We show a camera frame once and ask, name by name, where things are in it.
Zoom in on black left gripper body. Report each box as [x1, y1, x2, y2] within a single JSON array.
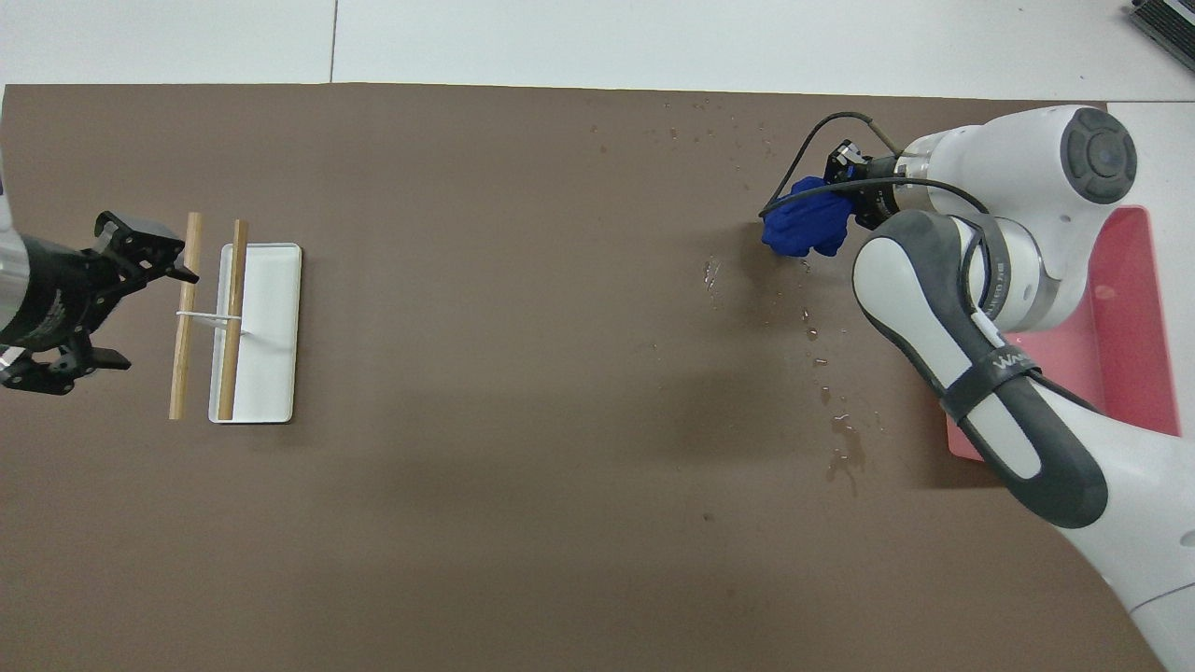
[[0, 235, 118, 354]]

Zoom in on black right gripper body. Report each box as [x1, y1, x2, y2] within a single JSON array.
[[850, 157, 902, 231]]

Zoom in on blue towel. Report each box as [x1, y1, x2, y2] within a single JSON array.
[[761, 175, 855, 259]]

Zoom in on white towel rack base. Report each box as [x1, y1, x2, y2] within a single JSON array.
[[177, 243, 302, 426]]

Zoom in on spilled water droplets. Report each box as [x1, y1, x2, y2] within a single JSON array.
[[588, 93, 888, 496]]

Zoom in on pink plastic bin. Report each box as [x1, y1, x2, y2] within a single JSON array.
[[945, 205, 1182, 463]]

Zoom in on dark grey device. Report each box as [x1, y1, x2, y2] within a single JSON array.
[[1130, 0, 1195, 44]]

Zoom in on brown table mat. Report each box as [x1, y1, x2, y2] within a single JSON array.
[[0, 82, 1174, 672]]

